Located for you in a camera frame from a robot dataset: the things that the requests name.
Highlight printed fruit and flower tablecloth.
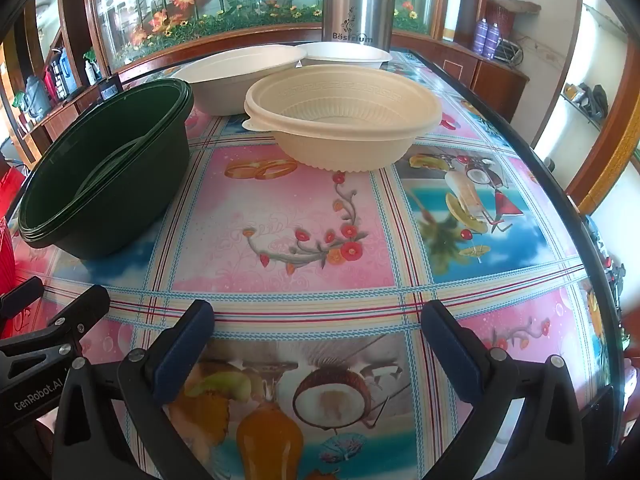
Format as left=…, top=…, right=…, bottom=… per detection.
left=10, top=47, right=621, bottom=480

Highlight blue thermos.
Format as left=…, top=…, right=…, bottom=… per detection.
left=60, top=49, right=77, bottom=95

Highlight small white bowl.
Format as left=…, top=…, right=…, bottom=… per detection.
left=294, top=42, right=393, bottom=68

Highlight stainless steel thermos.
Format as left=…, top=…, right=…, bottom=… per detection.
left=321, top=0, right=396, bottom=58

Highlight beige plastic bowl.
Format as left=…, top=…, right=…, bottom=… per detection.
left=243, top=64, right=443, bottom=173

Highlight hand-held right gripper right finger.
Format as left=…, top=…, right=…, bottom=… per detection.
left=420, top=300, right=586, bottom=480

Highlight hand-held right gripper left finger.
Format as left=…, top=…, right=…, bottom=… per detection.
left=50, top=300, right=216, bottom=480

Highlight grey kettle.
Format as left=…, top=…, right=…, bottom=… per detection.
left=24, top=76, right=52, bottom=118

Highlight metal wire rack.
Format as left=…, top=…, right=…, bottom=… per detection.
left=500, top=39, right=527, bottom=67

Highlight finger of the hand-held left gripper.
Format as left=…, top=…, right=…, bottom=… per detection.
left=0, top=285, right=111, bottom=376
left=0, top=276, right=45, bottom=322

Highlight wooden aquarium cabinet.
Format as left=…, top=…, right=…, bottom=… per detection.
left=102, top=30, right=531, bottom=123

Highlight aquarium with artificial flowers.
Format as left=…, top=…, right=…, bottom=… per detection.
left=82, top=0, right=451, bottom=73

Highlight nested dark green bowls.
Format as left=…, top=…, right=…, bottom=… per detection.
left=17, top=78, right=195, bottom=261

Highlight red gift bag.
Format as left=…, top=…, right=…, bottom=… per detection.
left=0, top=167, right=25, bottom=221

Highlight red woven basket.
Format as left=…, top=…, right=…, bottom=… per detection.
left=486, top=0, right=542, bottom=43

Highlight large white bowl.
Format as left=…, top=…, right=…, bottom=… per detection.
left=172, top=44, right=308, bottom=116

